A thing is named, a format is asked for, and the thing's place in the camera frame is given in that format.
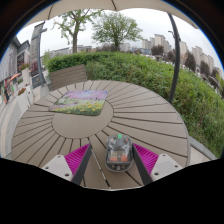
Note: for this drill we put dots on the green hedge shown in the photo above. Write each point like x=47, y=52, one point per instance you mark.
x=146, y=75

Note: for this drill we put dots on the transparent grey computer mouse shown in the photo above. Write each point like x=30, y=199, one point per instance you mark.
x=119, y=155

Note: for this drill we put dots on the grey storefront building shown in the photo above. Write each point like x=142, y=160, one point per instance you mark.
x=10, y=63

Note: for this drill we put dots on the round leafy tree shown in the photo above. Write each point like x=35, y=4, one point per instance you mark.
x=116, y=28

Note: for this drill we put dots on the low white flower planter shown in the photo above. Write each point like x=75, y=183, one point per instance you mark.
x=24, y=98

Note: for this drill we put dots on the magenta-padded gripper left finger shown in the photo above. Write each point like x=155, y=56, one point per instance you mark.
x=77, y=159

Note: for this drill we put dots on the distant apartment buildings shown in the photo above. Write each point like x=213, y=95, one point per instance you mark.
x=160, y=39

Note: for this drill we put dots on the beige umbrella canopy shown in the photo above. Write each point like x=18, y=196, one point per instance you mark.
x=100, y=4

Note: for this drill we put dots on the brown slatted chair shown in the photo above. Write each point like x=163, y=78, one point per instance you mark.
x=68, y=76

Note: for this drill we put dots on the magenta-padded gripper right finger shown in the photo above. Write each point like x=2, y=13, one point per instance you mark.
x=148, y=159

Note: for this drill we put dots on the tall white flower planter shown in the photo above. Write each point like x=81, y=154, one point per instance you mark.
x=25, y=75

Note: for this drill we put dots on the flower-print mouse pad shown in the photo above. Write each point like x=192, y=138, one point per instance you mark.
x=81, y=103

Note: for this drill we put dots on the dark curved umbrella pole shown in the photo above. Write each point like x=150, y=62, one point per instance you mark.
x=176, y=66

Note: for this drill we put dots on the thin-crowned tree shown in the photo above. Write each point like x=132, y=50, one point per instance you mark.
x=75, y=33

